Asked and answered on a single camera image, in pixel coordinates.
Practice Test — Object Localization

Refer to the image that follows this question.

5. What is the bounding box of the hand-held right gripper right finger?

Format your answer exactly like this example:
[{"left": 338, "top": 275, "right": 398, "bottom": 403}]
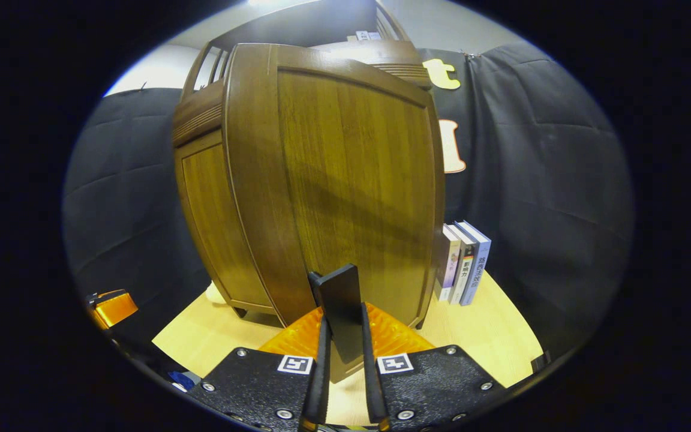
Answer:
[{"left": 360, "top": 301, "right": 507, "bottom": 431}]

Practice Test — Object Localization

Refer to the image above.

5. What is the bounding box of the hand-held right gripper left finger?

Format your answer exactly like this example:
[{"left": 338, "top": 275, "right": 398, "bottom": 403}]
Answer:
[{"left": 200, "top": 305, "right": 332, "bottom": 431}]

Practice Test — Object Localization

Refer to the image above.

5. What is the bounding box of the wooden shoe cabinet door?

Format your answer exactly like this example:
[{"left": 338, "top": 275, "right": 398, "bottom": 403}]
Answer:
[
  {"left": 224, "top": 43, "right": 447, "bottom": 385},
  {"left": 175, "top": 129, "right": 275, "bottom": 314}
]

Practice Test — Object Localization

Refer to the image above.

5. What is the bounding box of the wooden double-door shoe cabinet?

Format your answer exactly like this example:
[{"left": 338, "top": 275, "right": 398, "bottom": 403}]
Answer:
[{"left": 172, "top": 0, "right": 447, "bottom": 385}]

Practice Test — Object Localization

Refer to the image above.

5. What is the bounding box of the small blue object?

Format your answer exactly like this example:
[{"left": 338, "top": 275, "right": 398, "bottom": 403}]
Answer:
[{"left": 169, "top": 370, "right": 197, "bottom": 392}]

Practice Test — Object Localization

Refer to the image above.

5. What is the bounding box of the white and purple book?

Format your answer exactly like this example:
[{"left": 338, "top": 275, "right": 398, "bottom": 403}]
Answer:
[{"left": 438, "top": 224, "right": 461, "bottom": 302}]

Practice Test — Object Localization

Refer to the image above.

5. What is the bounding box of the white book black label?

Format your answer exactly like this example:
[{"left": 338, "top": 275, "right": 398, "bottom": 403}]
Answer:
[{"left": 449, "top": 223, "right": 478, "bottom": 305}]

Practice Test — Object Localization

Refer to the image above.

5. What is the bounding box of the blue-grey book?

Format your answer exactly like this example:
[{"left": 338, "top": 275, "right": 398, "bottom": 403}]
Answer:
[{"left": 458, "top": 220, "right": 492, "bottom": 307}]

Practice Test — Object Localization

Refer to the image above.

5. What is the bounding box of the black backdrop cloth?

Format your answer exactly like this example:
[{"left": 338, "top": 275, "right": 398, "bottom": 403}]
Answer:
[{"left": 62, "top": 45, "right": 634, "bottom": 361}]

